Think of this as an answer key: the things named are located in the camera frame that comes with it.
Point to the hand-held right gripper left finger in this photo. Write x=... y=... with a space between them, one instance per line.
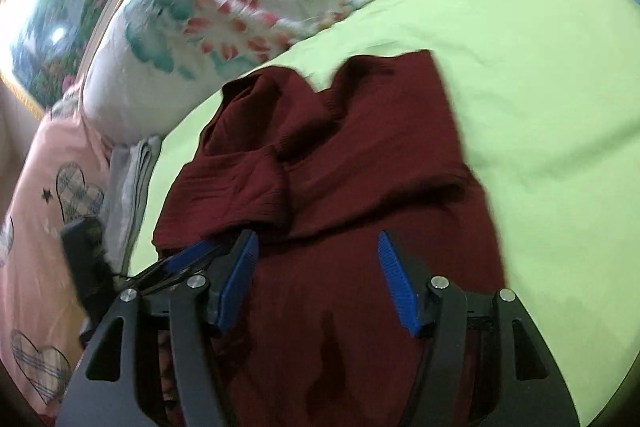
x=239 y=283

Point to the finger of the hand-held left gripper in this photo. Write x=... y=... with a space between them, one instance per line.
x=192 y=253

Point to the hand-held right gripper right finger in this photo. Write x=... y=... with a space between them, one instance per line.
x=396 y=288

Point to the maroon knit sweater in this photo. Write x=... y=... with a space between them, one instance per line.
x=340 y=167

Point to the pink heart-print duvet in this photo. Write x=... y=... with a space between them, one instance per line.
x=35 y=217

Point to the folded grey cloth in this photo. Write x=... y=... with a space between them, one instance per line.
x=135 y=187

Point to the light green bed sheet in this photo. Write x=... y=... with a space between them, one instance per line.
x=540 y=107

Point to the floral white pillow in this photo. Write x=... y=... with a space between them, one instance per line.
x=225 y=7

